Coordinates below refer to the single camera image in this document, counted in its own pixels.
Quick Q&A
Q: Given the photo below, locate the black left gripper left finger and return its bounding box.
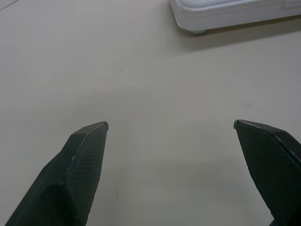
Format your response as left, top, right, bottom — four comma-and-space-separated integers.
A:
4, 121, 110, 226

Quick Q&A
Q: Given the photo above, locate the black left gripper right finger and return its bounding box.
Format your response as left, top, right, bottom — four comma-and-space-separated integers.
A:
233, 119, 301, 226

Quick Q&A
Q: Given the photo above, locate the white plastic box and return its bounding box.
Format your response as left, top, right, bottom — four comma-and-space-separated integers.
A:
168, 0, 301, 35

